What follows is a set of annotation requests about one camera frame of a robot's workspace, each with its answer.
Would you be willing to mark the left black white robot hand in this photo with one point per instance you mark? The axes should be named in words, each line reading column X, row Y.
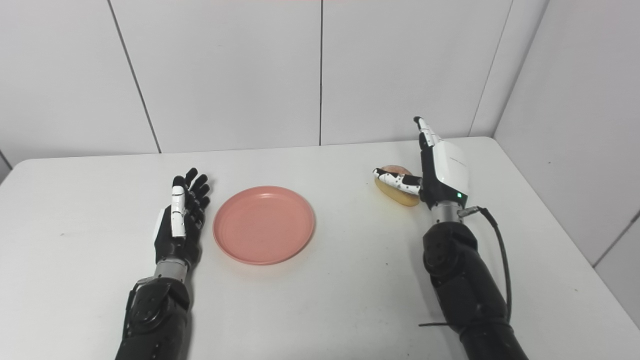
column 180, row 225

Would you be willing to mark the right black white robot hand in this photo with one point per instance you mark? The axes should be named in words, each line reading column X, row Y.
column 440, row 170

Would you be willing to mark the golden bread roll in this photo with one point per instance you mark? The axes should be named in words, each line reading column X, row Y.
column 397, row 192

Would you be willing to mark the pink round plate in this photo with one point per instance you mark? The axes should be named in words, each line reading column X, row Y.
column 263, row 224

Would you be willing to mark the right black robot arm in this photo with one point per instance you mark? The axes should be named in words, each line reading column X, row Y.
column 465, row 285

